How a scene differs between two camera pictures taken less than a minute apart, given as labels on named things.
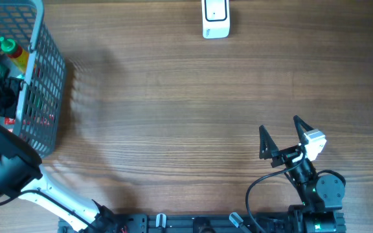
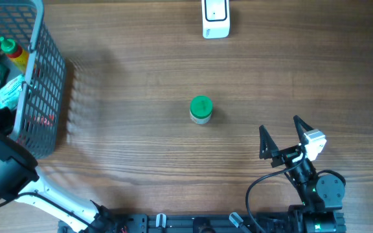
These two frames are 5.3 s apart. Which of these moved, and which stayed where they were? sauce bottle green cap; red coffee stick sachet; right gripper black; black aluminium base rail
Moved: red coffee stick sachet
Stayed: black aluminium base rail; right gripper black; sauce bottle green cap
